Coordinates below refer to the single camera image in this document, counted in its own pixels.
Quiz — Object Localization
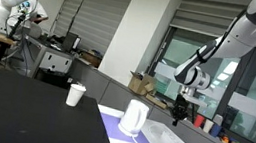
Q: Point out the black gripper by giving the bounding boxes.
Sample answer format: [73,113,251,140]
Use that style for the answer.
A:
[169,93,193,129]

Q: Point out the white electric kettle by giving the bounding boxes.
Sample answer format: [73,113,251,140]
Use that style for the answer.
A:
[119,97,152,136]

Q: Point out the white kettle base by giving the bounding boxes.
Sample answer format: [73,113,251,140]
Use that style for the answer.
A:
[116,124,143,139]

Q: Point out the red cup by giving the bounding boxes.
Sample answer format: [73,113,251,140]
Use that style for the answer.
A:
[193,113,206,129]

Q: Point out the flat cardboard box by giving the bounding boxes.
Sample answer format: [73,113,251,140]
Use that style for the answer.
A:
[144,93,169,110]

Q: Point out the blue cup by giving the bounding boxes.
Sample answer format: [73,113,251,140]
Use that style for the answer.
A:
[210,123,223,139]

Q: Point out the open cardboard box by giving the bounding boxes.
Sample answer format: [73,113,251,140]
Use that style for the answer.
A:
[127,70,161,99]

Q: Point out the colourful toys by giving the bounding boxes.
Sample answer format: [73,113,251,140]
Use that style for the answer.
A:
[220,134,246,143]

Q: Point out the purple mat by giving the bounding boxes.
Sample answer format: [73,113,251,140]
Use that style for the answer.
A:
[96,112,157,143]

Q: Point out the grey office partition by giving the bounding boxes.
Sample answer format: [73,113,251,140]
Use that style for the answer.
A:
[56,56,256,143]

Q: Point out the white paper cup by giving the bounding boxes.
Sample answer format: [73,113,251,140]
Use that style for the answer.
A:
[65,82,88,109]

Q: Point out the black computer monitor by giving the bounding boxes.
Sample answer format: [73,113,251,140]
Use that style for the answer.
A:
[60,30,81,54]

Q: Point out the grey window blinds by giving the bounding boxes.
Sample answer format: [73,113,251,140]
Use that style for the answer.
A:
[50,0,135,59]

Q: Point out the grey metal cabinet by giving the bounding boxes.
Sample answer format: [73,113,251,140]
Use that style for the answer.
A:
[21,35,76,83]

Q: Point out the person in white shirt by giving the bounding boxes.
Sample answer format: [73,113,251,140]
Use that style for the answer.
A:
[7,0,52,33]

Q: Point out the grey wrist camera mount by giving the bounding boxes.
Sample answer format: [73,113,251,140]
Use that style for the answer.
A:
[182,86,213,109]

